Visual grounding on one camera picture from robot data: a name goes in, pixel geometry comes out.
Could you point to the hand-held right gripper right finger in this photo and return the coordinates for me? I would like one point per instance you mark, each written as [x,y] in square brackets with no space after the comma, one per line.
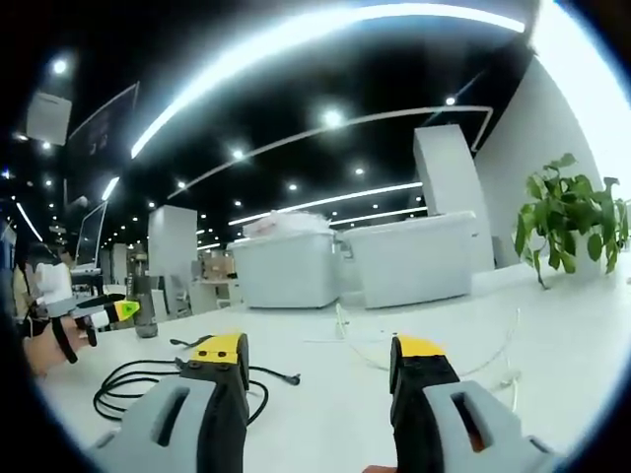
[443,414]

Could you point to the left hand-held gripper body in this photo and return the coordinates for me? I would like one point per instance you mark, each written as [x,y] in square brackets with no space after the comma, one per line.
[55,290]

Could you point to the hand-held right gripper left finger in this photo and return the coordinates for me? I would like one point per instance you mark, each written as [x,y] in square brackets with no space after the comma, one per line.
[162,419]

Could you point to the white desktop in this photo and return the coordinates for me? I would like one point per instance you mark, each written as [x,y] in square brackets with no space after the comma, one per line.
[325,424]

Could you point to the person's left hand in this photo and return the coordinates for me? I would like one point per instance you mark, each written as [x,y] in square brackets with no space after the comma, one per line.
[47,347]

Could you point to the grey water bottle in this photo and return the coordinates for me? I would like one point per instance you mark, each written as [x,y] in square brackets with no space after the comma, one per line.
[144,308]

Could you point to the computer monitor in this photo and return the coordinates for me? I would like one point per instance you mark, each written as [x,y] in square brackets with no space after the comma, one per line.
[93,236]

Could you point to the small white pillar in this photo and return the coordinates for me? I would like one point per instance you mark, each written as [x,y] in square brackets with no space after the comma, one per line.
[172,256]

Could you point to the white storage bin with lid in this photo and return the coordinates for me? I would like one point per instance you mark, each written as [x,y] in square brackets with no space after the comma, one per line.
[409,266]

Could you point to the dark hanging sign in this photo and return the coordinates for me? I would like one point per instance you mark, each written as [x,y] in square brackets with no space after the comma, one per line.
[101,143]

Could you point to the white storage bin with bags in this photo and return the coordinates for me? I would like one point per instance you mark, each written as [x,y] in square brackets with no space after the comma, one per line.
[286,271]

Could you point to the white hanging sign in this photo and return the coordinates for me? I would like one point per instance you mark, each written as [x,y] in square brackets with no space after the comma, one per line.
[48,118]

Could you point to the crumpled clear plastic bags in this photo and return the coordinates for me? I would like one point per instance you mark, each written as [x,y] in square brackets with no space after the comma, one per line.
[288,224]

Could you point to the green potted plant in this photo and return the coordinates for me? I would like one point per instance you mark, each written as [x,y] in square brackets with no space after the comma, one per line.
[567,222]

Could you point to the large white pillar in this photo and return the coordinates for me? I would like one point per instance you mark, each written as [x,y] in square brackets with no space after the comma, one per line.
[451,172]

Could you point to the long curved ceiling light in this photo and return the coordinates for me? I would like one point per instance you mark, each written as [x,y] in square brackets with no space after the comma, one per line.
[276,59]

